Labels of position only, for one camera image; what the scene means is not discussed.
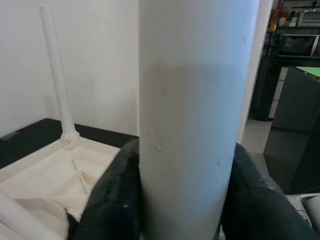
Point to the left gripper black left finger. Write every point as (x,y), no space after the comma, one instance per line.
(110,205)

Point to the white plastic table top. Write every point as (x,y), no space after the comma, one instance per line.
(50,180)

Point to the white plastic table leg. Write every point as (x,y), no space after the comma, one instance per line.
(195,112)
(17,215)
(58,75)

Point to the black tablecloth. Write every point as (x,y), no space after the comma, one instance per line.
(32,132)

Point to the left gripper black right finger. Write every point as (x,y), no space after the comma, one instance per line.
(260,212)

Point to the dark grey cabinet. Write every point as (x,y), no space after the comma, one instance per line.
(292,125)

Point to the silver toaster oven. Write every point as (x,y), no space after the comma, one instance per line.
(310,17)

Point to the black microwave oven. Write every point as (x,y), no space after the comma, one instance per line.
(297,45)

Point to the green board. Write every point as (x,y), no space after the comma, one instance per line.
(312,71)

